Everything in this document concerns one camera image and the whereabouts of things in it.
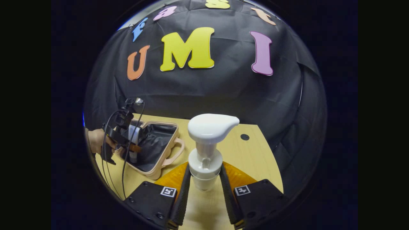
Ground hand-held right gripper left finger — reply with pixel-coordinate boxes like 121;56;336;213
123;162;191;230

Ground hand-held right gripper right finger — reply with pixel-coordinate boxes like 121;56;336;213
219;161;289;230

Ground white squeeze tube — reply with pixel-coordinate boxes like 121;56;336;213
129;126;143;163

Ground pink suitcase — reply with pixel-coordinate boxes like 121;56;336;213
119;119;185;180

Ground white pump bottle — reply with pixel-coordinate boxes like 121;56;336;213
187;113;240;192

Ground black backdrop cloth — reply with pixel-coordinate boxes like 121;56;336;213
84;0;328;198

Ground black cable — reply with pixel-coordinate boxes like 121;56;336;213
121;101;146;198
102;110;126;200

